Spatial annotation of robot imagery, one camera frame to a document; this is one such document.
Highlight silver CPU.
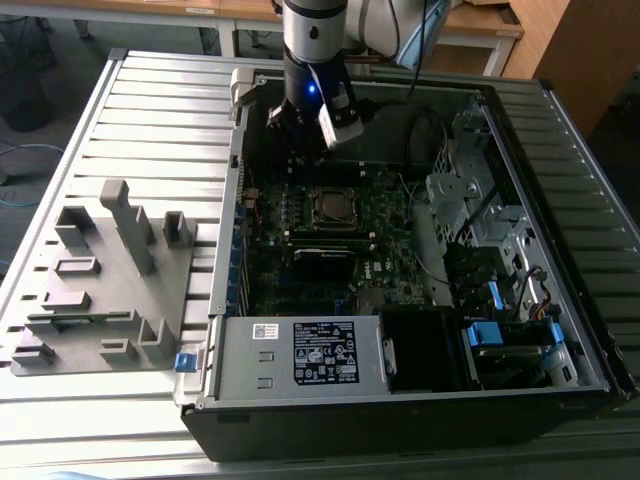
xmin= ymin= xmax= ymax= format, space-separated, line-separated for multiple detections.
xmin=321 ymin=191 xmax=350 ymax=220

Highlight CPU socket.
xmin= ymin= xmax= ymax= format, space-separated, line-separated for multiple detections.
xmin=309 ymin=185 xmax=364 ymax=232

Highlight black RAM slot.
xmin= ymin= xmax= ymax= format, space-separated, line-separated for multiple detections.
xmin=292 ymin=236 xmax=375 ymax=250
xmin=291 ymin=225 xmax=369 ymax=238

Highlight pale blue teach pendant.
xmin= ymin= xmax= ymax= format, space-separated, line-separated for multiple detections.
xmin=394 ymin=0 xmax=451 ymax=71

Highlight silver metal disk bay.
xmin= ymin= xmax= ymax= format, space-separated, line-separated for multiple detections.
xmin=424 ymin=97 xmax=541 ymax=281

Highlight black graphics card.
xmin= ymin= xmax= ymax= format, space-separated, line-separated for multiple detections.
xmin=292 ymin=247 xmax=359 ymax=286

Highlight green motherboard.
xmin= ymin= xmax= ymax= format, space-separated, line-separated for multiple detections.
xmin=242 ymin=169 xmax=451 ymax=319

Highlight square chipset heatsink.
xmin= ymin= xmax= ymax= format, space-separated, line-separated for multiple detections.
xmin=357 ymin=287 xmax=386 ymax=311

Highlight grey parts rack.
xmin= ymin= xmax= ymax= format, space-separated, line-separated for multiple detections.
xmin=8 ymin=178 xmax=200 ymax=377

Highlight silver power supply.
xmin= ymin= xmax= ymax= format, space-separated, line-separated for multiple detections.
xmin=214 ymin=314 xmax=391 ymax=401

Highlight wooden cabinet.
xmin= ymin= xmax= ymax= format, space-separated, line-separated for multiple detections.
xmin=502 ymin=0 xmax=640 ymax=137

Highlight blue disk carrier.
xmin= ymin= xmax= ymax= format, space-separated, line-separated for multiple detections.
xmin=462 ymin=321 xmax=504 ymax=347

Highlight green RAM stick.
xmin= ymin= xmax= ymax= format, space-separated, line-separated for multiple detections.
xmin=52 ymin=313 xmax=134 ymax=329

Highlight black hard disk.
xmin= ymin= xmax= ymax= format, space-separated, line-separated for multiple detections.
xmin=472 ymin=344 xmax=546 ymax=389

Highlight black PC case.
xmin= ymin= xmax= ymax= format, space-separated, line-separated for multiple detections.
xmin=172 ymin=67 xmax=639 ymax=464

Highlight grey case handle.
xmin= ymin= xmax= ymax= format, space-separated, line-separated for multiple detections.
xmin=228 ymin=68 xmax=256 ymax=121

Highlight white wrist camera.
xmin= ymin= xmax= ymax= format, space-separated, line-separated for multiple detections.
xmin=317 ymin=82 xmax=365 ymax=151

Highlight black looped wire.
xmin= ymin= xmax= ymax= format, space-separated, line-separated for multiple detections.
xmin=406 ymin=106 xmax=450 ymax=174

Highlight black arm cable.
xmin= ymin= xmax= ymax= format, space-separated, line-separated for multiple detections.
xmin=408 ymin=0 xmax=429 ymax=99

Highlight wooden desk white frame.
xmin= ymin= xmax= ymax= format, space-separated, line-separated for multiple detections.
xmin=0 ymin=0 xmax=236 ymax=57
xmin=219 ymin=0 xmax=525 ymax=77

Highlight blue floor cable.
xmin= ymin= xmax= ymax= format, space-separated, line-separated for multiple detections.
xmin=0 ymin=142 xmax=66 ymax=209

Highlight multicoloured power wires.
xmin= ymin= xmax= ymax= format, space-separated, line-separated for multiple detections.
xmin=530 ymin=297 xmax=560 ymax=322

